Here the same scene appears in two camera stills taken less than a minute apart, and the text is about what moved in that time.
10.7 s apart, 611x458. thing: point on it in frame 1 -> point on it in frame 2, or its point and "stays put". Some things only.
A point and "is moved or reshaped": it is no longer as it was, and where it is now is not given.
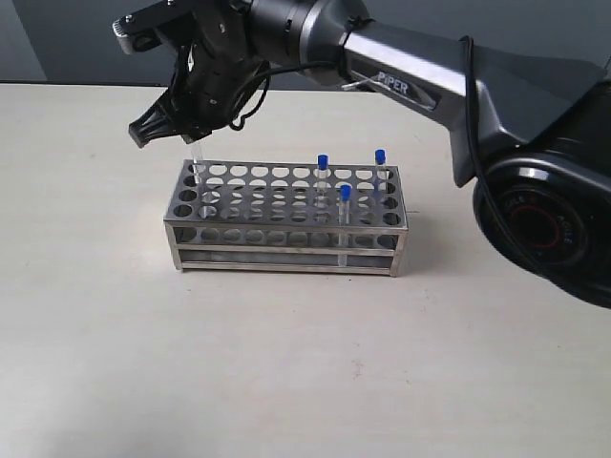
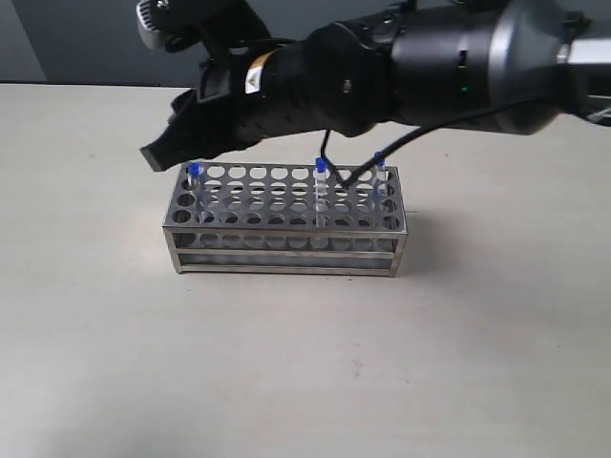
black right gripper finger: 158,121 -> 178,141
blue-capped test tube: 322,188 stays put
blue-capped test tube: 380,162 stays put
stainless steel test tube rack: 266,216 stays put
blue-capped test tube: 197,156 is moved or reshaped
